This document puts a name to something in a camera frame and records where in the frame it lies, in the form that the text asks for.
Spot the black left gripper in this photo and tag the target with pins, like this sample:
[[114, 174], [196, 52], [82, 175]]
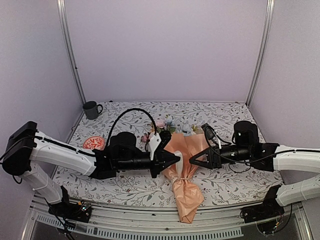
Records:
[[159, 158]]

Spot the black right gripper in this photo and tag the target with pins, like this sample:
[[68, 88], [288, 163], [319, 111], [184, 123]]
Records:
[[212, 164]]

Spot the white lace ribbon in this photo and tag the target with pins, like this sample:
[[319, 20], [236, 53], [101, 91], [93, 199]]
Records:
[[179, 166]]

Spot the blue fake flower stem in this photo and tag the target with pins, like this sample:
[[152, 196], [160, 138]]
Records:
[[174, 125]]

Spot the beige wrapping paper sheet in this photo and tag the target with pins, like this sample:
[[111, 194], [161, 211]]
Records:
[[188, 197]]

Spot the pale pink white flower stem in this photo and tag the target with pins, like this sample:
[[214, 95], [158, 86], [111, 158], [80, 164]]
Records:
[[160, 125]]

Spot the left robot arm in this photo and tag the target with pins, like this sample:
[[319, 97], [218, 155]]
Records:
[[28, 146]]

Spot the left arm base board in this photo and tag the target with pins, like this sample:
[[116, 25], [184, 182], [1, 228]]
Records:
[[80, 212]]

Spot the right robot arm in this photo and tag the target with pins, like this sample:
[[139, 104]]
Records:
[[291, 160]]

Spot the right arm base board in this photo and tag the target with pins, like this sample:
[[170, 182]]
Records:
[[270, 216]]

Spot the red white patterned dish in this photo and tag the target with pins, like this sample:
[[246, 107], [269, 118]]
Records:
[[94, 142]]

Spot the dark grey mug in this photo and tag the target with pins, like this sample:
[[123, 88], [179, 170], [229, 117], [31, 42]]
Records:
[[92, 110]]

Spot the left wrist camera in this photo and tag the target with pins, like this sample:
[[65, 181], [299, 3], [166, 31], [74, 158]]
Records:
[[158, 142]]

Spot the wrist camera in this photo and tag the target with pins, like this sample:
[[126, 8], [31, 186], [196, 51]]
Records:
[[158, 142], [211, 137]]

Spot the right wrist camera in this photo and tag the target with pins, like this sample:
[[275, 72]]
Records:
[[211, 137]]

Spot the right aluminium frame post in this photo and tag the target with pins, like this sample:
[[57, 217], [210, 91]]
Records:
[[262, 50]]

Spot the aluminium frame post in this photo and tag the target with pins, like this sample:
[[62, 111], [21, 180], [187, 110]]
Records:
[[69, 49], [262, 50]]

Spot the left aluminium frame post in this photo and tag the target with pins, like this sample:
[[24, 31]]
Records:
[[69, 49]]

